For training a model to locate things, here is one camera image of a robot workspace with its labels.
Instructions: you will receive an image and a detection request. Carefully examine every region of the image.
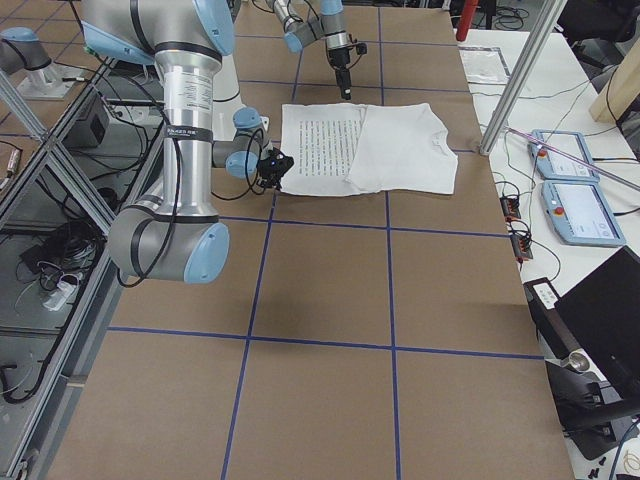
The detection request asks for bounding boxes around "blue teach pendant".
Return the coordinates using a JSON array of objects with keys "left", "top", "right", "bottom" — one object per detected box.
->
[
  {"left": 541, "top": 180, "right": 626, "bottom": 247},
  {"left": 528, "top": 128, "right": 601, "bottom": 182}
]

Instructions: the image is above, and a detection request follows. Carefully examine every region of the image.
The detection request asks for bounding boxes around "blue teach pendant far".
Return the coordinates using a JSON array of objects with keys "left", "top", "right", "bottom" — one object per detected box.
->
[{"left": 528, "top": 128, "right": 601, "bottom": 182}]

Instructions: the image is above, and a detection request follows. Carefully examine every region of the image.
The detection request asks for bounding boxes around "white long-sleeve printed shirt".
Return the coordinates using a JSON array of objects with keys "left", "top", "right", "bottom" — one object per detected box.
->
[{"left": 281, "top": 103, "right": 458, "bottom": 197}]

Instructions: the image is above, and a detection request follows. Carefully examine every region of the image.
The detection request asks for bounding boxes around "blue teach pendant near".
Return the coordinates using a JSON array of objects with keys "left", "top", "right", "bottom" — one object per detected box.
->
[{"left": 541, "top": 180, "right": 626, "bottom": 247}]

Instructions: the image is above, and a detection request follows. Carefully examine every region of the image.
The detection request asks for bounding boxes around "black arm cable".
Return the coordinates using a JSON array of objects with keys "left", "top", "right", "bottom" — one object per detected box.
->
[{"left": 117, "top": 114, "right": 271, "bottom": 289}]

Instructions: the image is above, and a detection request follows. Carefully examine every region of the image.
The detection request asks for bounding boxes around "red cylinder object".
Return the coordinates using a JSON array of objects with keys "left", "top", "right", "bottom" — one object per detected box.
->
[{"left": 456, "top": 0, "right": 479, "bottom": 42}]

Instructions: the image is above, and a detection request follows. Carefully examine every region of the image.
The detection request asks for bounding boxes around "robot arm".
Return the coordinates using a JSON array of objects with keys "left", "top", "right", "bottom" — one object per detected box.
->
[
  {"left": 266, "top": 1, "right": 367, "bottom": 100},
  {"left": 82, "top": 1, "right": 294, "bottom": 287}
]

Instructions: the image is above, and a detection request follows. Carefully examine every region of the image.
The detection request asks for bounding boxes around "black laptop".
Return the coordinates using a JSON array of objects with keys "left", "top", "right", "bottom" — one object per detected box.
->
[{"left": 555, "top": 246, "right": 639, "bottom": 398}]

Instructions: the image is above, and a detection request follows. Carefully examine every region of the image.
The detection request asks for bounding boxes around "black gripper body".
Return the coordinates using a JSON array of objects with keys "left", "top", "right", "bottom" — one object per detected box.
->
[
  {"left": 257, "top": 149, "right": 294, "bottom": 190},
  {"left": 326, "top": 45, "right": 353, "bottom": 71}
]

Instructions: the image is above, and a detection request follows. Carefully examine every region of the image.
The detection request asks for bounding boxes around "clear plastic sheet bag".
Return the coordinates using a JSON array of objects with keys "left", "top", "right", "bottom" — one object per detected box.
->
[{"left": 459, "top": 46, "right": 510, "bottom": 85}]

